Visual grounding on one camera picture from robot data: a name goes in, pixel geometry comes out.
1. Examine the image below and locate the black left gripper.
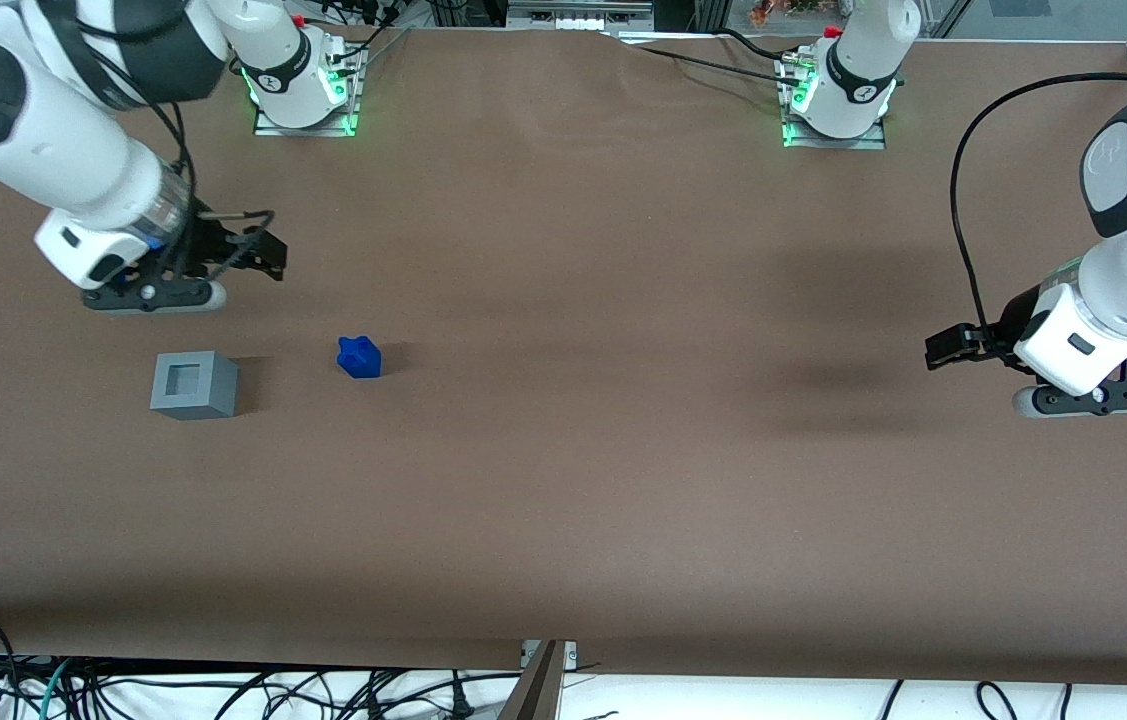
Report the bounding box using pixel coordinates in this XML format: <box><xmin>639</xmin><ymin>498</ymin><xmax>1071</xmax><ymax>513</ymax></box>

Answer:
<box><xmin>925</xmin><ymin>283</ymin><xmax>1066</xmax><ymax>372</ymax></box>

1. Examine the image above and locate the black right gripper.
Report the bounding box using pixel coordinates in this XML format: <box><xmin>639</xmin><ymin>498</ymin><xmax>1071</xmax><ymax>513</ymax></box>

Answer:
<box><xmin>136</xmin><ymin>204</ymin><xmax>288</xmax><ymax>292</ymax></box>

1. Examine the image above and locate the blue plastic part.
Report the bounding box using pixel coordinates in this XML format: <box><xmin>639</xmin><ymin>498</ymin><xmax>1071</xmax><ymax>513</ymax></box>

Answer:
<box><xmin>337</xmin><ymin>336</ymin><xmax>383</xmax><ymax>380</ymax></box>

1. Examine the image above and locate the gray cube base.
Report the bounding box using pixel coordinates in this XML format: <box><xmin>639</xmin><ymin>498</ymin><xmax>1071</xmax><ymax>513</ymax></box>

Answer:
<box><xmin>150</xmin><ymin>350</ymin><xmax>239</xmax><ymax>421</ymax></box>

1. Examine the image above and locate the brown table cover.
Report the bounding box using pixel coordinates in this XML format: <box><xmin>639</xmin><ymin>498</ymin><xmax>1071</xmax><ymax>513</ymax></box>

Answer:
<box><xmin>0</xmin><ymin>17</ymin><xmax>1127</xmax><ymax>688</ymax></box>

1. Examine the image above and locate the gray device with white connectors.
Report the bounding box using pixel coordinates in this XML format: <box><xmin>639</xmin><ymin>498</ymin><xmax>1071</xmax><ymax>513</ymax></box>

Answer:
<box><xmin>506</xmin><ymin>0</ymin><xmax>656</xmax><ymax>32</ymax></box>

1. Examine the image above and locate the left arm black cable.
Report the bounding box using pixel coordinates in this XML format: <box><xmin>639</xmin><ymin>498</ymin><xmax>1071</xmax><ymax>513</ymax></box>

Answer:
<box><xmin>949</xmin><ymin>71</ymin><xmax>1127</xmax><ymax>353</ymax></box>

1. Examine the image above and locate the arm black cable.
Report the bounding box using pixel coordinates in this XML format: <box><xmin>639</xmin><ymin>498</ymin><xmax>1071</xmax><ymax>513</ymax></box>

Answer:
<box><xmin>949</xmin><ymin>71</ymin><xmax>1127</xmax><ymax>353</ymax></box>
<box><xmin>73</xmin><ymin>10</ymin><xmax>276</xmax><ymax>291</ymax></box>

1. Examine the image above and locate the right wrist gray camera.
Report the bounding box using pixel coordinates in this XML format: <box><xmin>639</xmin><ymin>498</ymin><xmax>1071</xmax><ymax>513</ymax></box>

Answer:
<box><xmin>81</xmin><ymin>278</ymin><xmax>228</xmax><ymax>315</ymax></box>

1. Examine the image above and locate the wrist gray camera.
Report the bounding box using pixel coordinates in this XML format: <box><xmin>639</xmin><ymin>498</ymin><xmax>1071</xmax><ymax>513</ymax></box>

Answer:
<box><xmin>1012</xmin><ymin>377</ymin><xmax>1127</xmax><ymax>420</ymax></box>
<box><xmin>81</xmin><ymin>278</ymin><xmax>228</xmax><ymax>315</ymax></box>

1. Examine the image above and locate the left wrist gray camera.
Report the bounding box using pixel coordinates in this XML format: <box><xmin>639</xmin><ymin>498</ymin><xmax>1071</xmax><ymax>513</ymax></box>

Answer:
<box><xmin>1012</xmin><ymin>377</ymin><xmax>1127</xmax><ymax>420</ymax></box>

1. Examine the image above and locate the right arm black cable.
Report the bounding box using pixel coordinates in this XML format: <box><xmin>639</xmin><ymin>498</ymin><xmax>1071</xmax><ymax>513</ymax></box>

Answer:
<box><xmin>73</xmin><ymin>10</ymin><xmax>276</xmax><ymax>291</ymax></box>

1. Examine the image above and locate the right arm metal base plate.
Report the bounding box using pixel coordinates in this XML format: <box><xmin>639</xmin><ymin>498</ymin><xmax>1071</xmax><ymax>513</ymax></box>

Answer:
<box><xmin>252</xmin><ymin>38</ymin><xmax>364</xmax><ymax>139</ymax></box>

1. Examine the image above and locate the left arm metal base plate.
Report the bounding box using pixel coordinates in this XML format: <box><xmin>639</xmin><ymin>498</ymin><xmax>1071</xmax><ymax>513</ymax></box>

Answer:
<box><xmin>780</xmin><ymin>52</ymin><xmax>888</xmax><ymax>152</ymax></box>

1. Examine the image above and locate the arched black floor cable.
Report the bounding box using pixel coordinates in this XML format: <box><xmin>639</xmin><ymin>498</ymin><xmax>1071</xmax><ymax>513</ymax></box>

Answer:
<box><xmin>976</xmin><ymin>681</ymin><xmax>1021</xmax><ymax>720</ymax></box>

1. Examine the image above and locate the short black table cable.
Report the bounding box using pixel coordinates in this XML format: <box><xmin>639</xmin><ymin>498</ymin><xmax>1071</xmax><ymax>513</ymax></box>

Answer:
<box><xmin>716</xmin><ymin>27</ymin><xmax>796</xmax><ymax>65</ymax></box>

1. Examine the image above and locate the long black table cable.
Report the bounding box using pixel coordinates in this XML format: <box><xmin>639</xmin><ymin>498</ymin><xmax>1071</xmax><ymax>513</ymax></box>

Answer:
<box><xmin>635</xmin><ymin>44</ymin><xmax>806</xmax><ymax>87</ymax></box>

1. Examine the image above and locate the teal floor cable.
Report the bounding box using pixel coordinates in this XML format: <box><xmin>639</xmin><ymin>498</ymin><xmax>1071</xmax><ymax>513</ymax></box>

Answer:
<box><xmin>36</xmin><ymin>657</ymin><xmax>76</xmax><ymax>720</ymax></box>

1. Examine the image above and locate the small metal table bracket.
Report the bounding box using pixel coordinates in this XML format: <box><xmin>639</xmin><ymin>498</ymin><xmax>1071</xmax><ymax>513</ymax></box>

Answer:
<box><xmin>520</xmin><ymin>640</ymin><xmax>580</xmax><ymax>670</ymax></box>

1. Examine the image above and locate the aluminium profile post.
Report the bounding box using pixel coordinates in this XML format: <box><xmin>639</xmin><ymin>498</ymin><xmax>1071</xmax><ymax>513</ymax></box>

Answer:
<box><xmin>496</xmin><ymin>640</ymin><xmax>566</xmax><ymax>720</ymax></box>

